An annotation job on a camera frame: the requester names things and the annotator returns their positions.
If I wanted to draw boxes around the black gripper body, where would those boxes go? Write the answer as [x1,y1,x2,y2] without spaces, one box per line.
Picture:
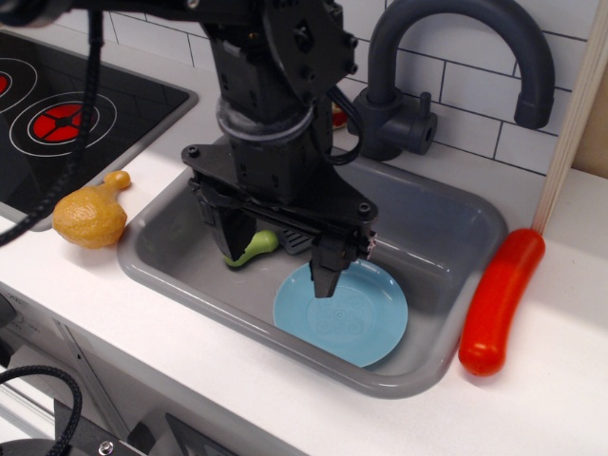
[181,126,378,246]

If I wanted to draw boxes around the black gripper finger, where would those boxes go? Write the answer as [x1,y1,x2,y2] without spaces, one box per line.
[310,232,369,298]
[197,187,257,262]

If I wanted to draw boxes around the green handled grey spatula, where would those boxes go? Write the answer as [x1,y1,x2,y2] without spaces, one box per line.
[223,228,313,268]

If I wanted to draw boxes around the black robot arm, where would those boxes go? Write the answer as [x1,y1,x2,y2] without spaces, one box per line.
[1,1,377,298]

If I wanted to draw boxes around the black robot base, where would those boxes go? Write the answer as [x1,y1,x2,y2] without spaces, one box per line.
[0,365,238,456]

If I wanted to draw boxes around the blue plastic plate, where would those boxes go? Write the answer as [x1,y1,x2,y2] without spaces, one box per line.
[273,260,409,368]

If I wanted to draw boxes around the grey plastic sink basin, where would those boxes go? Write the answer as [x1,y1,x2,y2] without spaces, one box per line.
[118,159,507,399]

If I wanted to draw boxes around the toy pie slice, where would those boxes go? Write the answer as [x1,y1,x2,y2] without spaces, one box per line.
[332,103,348,129]

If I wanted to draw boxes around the dark grey toy faucet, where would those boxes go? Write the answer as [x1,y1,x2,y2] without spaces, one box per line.
[353,1,555,162]

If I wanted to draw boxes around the yellow toy chicken drumstick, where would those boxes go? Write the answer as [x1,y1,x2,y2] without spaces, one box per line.
[51,171,131,250]

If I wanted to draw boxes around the red toy sausage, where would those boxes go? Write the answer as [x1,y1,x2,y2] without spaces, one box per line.
[458,229,545,376]

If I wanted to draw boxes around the black toy stovetop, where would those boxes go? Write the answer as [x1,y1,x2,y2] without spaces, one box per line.
[1,31,198,222]

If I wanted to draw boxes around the black braided cable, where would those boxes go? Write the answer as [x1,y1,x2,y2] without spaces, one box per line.
[0,9,105,248]

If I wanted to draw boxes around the light wooden post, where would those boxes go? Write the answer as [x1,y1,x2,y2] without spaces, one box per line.
[531,1,607,236]

